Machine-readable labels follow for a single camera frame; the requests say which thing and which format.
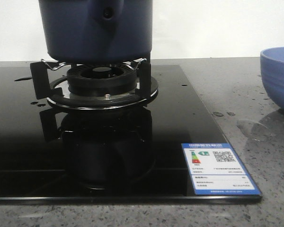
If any dark blue cooking pot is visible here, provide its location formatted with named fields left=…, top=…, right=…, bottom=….
left=39, top=0, right=153, bottom=64

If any blue plastic bowl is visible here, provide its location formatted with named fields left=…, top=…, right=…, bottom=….
left=260, top=47, right=284, bottom=111

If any black right pot support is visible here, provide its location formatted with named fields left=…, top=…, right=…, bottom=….
left=30, top=58, right=151, bottom=99

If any right gas burner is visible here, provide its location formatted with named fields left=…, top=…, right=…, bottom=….
left=47, top=63, right=158, bottom=110

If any black glass gas stove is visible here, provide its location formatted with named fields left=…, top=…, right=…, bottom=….
left=0, top=65, right=262, bottom=204

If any blue energy label sticker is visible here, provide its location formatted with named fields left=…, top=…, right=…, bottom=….
left=182, top=143, right=261, bottom=196

